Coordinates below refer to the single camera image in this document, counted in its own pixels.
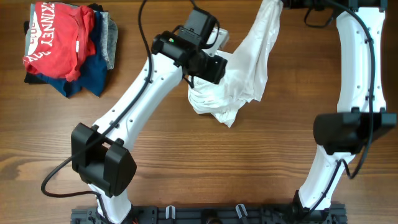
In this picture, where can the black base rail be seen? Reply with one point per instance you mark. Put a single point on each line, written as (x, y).
(240, 213)

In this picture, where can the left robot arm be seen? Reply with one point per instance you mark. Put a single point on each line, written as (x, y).
(101, 153)

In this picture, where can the white t-shirt black print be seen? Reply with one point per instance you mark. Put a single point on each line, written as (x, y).
(246, 75)

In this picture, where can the navy blue garment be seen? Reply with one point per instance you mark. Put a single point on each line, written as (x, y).
(92, 72)

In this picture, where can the black garment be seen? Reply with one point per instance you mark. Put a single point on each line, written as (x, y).
(35, 79)

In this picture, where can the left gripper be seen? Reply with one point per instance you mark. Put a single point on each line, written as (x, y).
(214, 71)

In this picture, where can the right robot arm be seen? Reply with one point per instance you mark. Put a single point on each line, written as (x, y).
(344, 138)

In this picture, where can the red printed t-shirt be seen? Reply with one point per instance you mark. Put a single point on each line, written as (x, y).
(59, 41)

